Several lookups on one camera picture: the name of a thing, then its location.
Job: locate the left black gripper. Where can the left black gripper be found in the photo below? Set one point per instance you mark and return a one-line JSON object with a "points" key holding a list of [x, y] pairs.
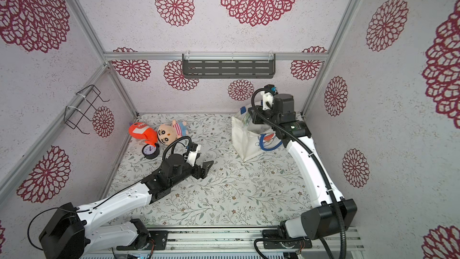
{"points": [[198, 173]]}

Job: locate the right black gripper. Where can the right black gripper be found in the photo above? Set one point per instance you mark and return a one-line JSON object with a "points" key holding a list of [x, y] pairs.
{"points": [[254, 116]]}

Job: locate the white canvas tote bag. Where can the white canvas tote bag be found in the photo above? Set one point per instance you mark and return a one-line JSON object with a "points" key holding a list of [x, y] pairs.
{"points": [[250, 142]]}

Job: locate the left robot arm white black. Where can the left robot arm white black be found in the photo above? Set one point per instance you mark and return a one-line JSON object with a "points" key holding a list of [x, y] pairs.
{"points": [[74, 231]]}

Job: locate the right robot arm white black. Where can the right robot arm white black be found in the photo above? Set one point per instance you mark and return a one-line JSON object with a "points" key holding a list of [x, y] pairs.
{"points": [[331, 212]]}

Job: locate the cartoon boy plush doll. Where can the cartoon boy plush doll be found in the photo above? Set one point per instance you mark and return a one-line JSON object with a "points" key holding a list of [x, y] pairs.
{"points": [[168, 133]]}

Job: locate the small black alarm clock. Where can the small black alarm clock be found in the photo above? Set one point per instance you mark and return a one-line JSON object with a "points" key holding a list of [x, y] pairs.
{"points": [[151, 151]]}

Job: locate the red plush toy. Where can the red plush toy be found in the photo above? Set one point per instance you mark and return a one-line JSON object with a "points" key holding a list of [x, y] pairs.
{"points": [[141, 131]]}

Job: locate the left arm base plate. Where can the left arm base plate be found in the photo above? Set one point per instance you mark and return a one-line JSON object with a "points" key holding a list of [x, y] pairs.
{"points": [[156, 240]]}

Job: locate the grey wall shelf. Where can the grey wall shelf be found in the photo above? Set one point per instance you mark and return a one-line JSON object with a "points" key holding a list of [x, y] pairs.
{"points": [[220, 66]]}

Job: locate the aluminium front rail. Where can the aluminium front rail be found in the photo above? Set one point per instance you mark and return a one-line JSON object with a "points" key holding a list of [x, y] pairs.
{"points": [[237, 239]]}

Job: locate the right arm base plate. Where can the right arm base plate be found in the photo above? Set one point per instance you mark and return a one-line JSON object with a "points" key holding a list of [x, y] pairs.
{"points": [[273, 239]]}

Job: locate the black wire wall rack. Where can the black wire wall rack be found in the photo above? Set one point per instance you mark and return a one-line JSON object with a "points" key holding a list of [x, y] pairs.
{"points": [[73, 115]]}

